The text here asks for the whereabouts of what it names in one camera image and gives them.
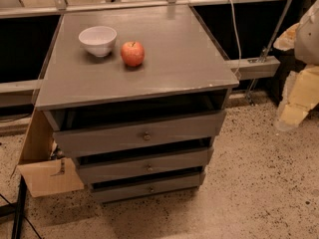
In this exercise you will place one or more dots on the metal diagonal strut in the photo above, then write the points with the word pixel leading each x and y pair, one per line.
pixel 265 51

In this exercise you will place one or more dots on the grey middle drawer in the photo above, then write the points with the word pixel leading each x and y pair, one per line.
pixel 138 166

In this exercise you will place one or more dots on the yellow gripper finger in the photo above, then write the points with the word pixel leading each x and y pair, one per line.
pixel 300 95

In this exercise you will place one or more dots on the white ceramic bowl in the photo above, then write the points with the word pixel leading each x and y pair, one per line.
pixel 99 40

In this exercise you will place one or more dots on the grey top drawer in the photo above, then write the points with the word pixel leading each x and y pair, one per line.
pixel 101 139

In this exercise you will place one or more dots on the grey bottom drawer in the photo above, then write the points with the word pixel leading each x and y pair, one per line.
pixel 150 187

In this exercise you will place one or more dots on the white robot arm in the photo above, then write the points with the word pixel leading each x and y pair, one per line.
pixel 303 37

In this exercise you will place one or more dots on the grey drawer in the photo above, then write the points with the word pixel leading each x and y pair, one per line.
pixel 138 166
pixel 150 187
pixel 101 139

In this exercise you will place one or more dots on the red apple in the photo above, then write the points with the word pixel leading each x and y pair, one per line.
pixel 132 53

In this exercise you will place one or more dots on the brown cardboard box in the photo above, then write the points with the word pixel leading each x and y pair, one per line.
pixel 43 175

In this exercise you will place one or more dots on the black stand leg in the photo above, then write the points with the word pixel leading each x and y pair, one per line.
pixel 16 209

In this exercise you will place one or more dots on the grey drawer cabinet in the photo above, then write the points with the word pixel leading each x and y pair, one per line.
pixel 135 97

